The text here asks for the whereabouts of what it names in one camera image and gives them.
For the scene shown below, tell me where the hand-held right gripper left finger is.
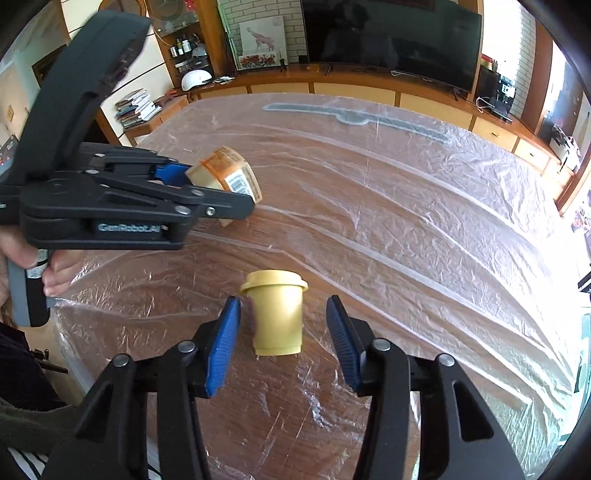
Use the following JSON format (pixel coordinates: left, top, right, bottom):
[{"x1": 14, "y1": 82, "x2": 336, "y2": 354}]
[{"x1": 39, "y1": 295, "x2": 243, "y2": 480}]

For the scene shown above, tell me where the wooden display shelf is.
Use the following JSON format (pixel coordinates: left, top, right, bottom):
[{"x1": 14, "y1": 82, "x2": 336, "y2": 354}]
[{"x1": 143, "y1": 0, "x2": 227, "y2": 93}]

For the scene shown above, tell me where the wooden television cabinet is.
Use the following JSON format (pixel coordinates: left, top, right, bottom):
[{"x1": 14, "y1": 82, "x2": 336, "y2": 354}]
[{"x1": 124, "y1": 65, "x2": 578, "y2": 185}]

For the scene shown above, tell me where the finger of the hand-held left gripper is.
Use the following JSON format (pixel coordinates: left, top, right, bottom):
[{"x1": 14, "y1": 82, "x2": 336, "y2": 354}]
[
  {"x1": 81, "y1": 143, "x2": 191, "y2": 185},
  {"x1": 83, "y1": 168, "x2": 256, "y2": 221}
]

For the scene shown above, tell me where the clear plastic table cover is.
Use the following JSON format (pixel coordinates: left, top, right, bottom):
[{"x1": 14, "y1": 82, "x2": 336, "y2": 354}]
[{"x1": 53, "y1": 92, "x2": 583, "y2": 480}]

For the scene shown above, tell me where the stack of books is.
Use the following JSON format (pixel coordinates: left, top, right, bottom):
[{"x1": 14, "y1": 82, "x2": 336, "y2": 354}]
[{"x1": 115, "y1": 89, "x2": 162, "y2": 130}]

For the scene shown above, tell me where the yellow plastic cup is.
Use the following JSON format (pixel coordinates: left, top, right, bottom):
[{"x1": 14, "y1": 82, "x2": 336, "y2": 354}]
[{"x1": 240, "y1": 269, "x2": 309, "y2": 357}]

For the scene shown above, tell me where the dark clothing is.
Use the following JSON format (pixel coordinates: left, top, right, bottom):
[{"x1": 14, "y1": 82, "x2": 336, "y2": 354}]
[{"x1": 0, "y1": 320, "x2": 88, "y2": 450}]

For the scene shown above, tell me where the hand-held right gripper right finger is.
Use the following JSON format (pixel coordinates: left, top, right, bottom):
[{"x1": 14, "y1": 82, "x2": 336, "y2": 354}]
[{"x1": 326, "y1": 294, "x2": 527, "y2": 480}]

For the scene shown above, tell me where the white helmet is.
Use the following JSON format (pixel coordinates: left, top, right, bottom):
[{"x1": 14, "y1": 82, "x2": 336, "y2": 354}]
[{"x1": 181, "y1": 71, "x2": 214, "y2": 92}]

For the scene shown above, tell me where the striped black white clothing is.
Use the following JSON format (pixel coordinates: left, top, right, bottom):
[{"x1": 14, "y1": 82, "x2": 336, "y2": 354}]
[{"x1": 0, "y1": 445, "x2": 49, "y2": 480}]

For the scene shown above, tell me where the black coffee machine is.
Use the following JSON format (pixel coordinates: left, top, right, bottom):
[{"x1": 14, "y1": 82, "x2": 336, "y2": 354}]
[{"x1": 492, "y1": 74, "x2": 517, "y2": 118}]

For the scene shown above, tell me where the orange label round container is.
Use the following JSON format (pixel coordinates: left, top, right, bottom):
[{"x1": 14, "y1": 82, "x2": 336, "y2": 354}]
[{"x1": 185, "y1": 146, "x2": 263, "y2": 228}]

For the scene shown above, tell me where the black television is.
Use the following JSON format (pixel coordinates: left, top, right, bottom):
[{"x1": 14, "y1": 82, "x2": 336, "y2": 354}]
[{"x1": 300, "y1": 0, "x2": 483, "y2": 90}]

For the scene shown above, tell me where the white appliance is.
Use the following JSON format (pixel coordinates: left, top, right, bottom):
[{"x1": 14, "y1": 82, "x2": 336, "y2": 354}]
[{"x1": 549, "y1": 124, "x2": 580, "y2": 162}]

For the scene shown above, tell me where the person's left hand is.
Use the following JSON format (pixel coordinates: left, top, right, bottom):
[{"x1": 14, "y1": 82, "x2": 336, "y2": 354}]
[{"x1": 0, "y1": 229, "x2": 88, "y2": 319}]

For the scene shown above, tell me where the framed animal painting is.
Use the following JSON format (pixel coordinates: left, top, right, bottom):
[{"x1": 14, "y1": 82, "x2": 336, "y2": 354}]
[{"x1": 236, "y1": 15, "x2": 288, "y2": 70}]

